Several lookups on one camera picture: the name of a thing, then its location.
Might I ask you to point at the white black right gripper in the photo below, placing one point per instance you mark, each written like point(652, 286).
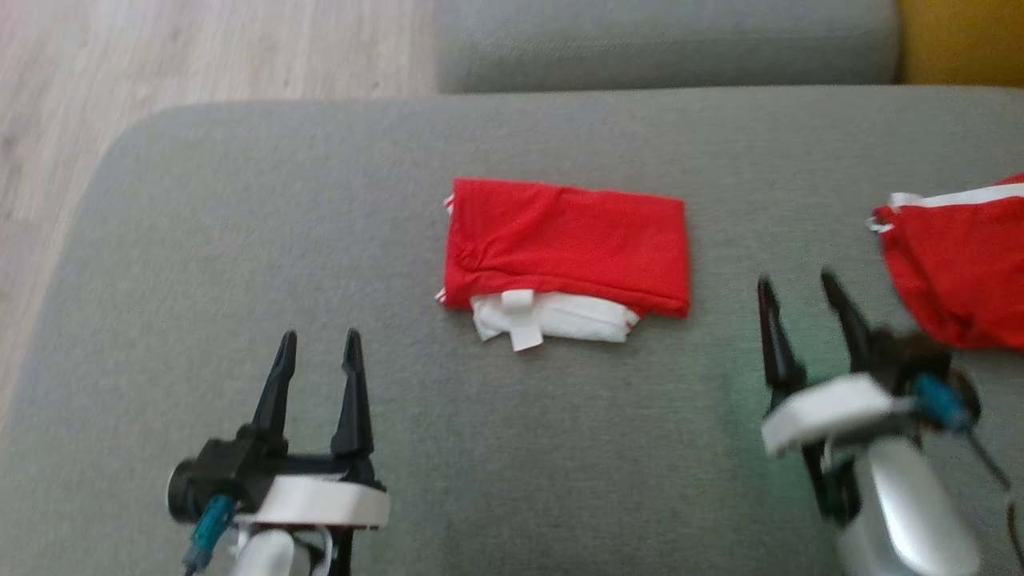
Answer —
point(832, 404)

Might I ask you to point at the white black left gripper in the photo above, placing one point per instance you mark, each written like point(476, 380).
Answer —
point(328, 500)

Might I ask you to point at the red shorts with white band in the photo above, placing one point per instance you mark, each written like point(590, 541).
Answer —
point(960, 264)

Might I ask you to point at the red white basketball jersey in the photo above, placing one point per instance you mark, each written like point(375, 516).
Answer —
point(568, 240)

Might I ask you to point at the large grey sofa chaise cushion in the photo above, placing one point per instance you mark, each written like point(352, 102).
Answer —
point(520, 448)

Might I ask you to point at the yellow sofa backrest cushion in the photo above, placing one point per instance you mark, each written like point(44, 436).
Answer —
point(960, 40)

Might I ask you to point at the grey sofa seat cushion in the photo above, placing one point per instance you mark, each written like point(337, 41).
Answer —
point(664, 40)

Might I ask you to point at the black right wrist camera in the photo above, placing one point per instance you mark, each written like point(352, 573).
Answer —
point(904, 352)

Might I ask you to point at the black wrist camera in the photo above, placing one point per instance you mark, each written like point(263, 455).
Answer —
point(228, 468)
point(904, 352)

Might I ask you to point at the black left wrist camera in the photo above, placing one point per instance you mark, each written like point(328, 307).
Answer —
point(228, 468)

